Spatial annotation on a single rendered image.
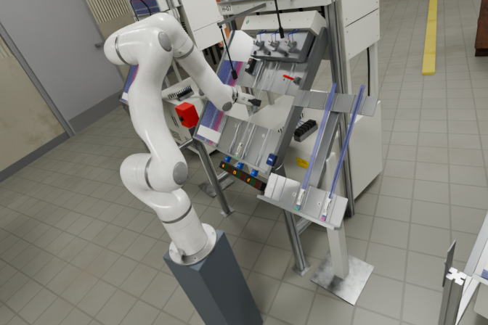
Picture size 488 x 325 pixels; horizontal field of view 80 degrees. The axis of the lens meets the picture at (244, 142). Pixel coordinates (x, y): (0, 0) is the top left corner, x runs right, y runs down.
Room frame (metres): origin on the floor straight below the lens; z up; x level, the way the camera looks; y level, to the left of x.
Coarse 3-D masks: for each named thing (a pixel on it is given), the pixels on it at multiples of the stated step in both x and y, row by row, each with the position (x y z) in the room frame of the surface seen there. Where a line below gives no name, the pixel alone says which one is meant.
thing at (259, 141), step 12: (228, 120) 1.49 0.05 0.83; (240, 120) 1.41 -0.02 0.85; (228, 132) 1.44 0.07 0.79; (240, 132) 1.36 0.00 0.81; (252, 132) 1.30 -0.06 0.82; (264, 132) 1.24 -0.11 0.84; (276, 132) 1.18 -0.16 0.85; (228, 144) 1.38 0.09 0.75; (252, 144) 1.25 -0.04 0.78; (264, 144) 1.19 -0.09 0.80; (276, 144) 1.14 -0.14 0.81; (240, 156) 1.26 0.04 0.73; (252, 156) 1.21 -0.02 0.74; (264, 156) 1.15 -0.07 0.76; (264, 168) 1.11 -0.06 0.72
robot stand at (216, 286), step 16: (224, 240) 0.81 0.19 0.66; (208, 256) 0.74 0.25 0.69; (224, 256) 0.79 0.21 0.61; (176, 272) 0.77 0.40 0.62; (192, 272) 0.71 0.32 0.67; (208, 272) 0.71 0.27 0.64; (224, 272) 0.76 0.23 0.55; (240, 272) 0.82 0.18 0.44; (192, 288) 0.75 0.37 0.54; (208, 288) 0.69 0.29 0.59; (224, 288) 0.74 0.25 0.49; (240, 288) 0.79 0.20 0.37; (192, 304) 0.79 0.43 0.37; (208, 304) 0.72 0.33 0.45; (224, 304) 0.71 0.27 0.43; (240, 304) 0.76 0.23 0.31; (208, 320) 0.76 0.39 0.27; (224, 320) 0.69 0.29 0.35; (240, 320) 0.73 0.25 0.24; (256, 320) 0.80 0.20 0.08
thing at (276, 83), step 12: (240, 36) 1.82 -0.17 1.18; (252, 36) 1.73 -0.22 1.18; (240, 48) 1.76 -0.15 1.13; (312, 48) 1.32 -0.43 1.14; (240, 60) 1.69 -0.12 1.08; (264, 72) 1.48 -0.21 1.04; (276, 72) 1.41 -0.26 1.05; (288, 72) 1.35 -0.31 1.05; (300, 72) 1.29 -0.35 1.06; (240, 84) 1.58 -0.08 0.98; (252, 84) 1.50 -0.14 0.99; (276, 84) 1.36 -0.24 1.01; (288, 84) 1.30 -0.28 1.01
